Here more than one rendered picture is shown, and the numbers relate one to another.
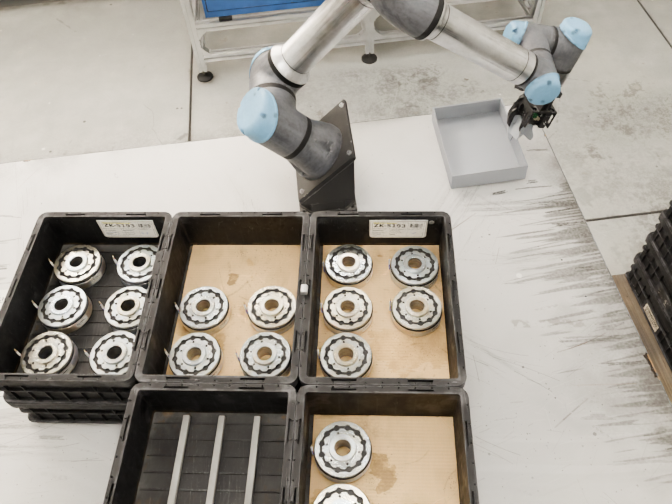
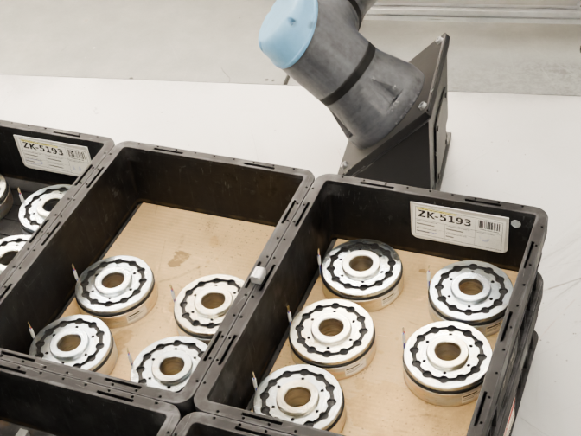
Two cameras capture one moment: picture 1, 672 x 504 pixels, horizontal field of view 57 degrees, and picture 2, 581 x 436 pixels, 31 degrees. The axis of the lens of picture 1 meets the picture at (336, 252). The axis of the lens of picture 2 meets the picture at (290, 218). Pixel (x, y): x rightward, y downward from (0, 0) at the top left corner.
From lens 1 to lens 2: 0.37 m
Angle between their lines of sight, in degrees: 19
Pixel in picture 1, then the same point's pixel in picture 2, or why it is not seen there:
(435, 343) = (463, 422)
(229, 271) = (178, 247)
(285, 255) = not seen: hidden behind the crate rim
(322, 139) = (386, 80)
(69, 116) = (113, 68)
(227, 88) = not seen: hidden behind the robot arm
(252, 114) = (278, 20)
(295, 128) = (341, 53)
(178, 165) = (187, 111)
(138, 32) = not seen: outside the picture
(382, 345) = (371, 405)
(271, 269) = (242, 257)
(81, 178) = (48, 106)
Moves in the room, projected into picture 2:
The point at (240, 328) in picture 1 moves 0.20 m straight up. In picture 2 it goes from (159, 329) to (124, 211)
